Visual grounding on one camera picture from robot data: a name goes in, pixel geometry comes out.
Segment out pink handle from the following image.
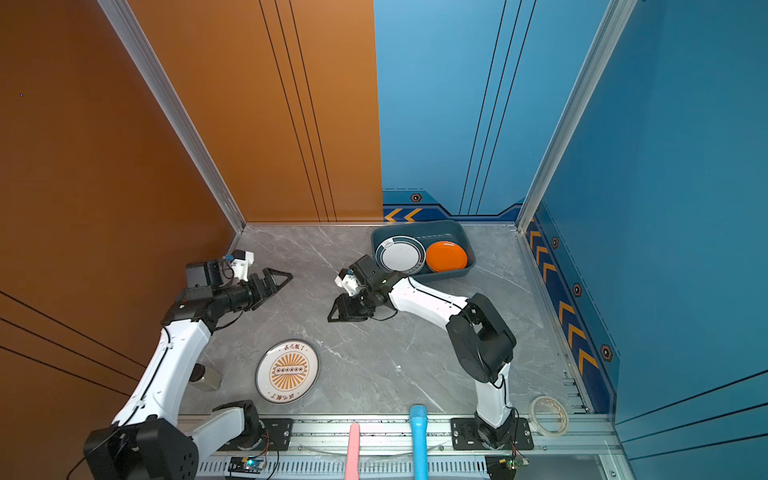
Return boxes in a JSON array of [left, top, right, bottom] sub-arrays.
[[344, 422, 361, 480]]

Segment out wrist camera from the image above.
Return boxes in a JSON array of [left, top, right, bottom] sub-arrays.
[[224, 249, 254, 283], [334, 268, 362, 297]]

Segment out circuit board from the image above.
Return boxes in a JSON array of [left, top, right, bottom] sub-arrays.
[[227, 456, 268, 477], [485, 456, 529, 480]]

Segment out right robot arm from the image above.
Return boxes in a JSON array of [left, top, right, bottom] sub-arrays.
[[328, 255, 518, 449]]

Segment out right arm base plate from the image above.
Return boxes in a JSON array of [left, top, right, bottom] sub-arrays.
[[450, 417, 535, 452]]

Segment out white plate green red rim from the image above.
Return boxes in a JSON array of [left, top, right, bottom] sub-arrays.
[[375, 235, 426, 275]]

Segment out left circuit board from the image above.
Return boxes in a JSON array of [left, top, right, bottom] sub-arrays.
[[227, 456, 268, 477]]

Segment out small black round cap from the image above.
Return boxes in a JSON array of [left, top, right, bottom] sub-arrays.
[[189, 363, 222, 392]]

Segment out large orange sunburst plate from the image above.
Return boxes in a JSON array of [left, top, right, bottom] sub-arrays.
[[255, 339, 320, 404]]

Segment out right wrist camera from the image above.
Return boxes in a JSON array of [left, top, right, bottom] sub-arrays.
[[334, 268, 362, 297]]

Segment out blue handle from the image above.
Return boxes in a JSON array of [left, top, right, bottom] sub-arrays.
[[409, 405, 428, 480]]

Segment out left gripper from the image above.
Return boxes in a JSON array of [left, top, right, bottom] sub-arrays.
[[215, 269, 292, 316]]

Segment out teal plastic bin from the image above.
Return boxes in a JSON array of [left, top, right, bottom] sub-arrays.
[[371, 220, 475, 282]]

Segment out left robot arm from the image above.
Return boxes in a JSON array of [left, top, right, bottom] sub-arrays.
[[83, 260, 293, 479]]

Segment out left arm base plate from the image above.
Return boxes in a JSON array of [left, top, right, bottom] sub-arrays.
[[218, 417, 294, 453]]

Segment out right circuit board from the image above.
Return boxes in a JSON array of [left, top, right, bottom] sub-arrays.
[[485, 456, 529, 480]]

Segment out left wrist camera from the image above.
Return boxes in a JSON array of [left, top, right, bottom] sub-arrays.
[[224, 249, 254, 283]]

